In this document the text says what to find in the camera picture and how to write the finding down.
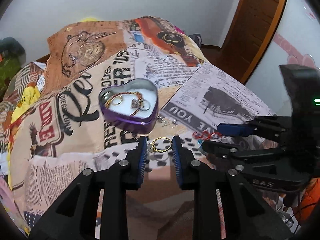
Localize silver chain jewelry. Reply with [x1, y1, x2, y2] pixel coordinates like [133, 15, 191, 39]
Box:
[157, 115, 178, 128]

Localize red gold braided bracelet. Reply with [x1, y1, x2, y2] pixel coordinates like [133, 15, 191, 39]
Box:
[104, 91, 148, 117]

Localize brown wooden door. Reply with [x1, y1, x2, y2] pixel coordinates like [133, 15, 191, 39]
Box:
[199, 0, 291, 84]

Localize newspaper print bed cover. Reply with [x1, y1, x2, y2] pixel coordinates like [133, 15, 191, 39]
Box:
[1, 16, 272, 239]

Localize yellow cloth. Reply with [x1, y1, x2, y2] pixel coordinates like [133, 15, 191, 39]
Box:
[7, 86, 41, 188]

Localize yellow pillow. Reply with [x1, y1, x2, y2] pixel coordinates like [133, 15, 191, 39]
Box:
[80, 17, 99, 22]

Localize green patterned box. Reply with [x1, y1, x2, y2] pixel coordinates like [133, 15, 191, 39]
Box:
[0, 56, 21, 100]

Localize dark blue bag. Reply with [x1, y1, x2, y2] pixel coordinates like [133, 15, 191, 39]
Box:
[189, 34, 202, 48]

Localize dark green plush toy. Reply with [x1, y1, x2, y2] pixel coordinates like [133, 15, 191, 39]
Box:
[0, 37, 25, 59]

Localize pink heart wall sticker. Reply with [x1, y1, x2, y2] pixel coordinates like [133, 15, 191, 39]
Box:
[273, 33, 317, 68]

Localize purple heart-shaped tin box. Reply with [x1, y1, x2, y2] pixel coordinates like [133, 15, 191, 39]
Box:
[98, 79, 158, 134]

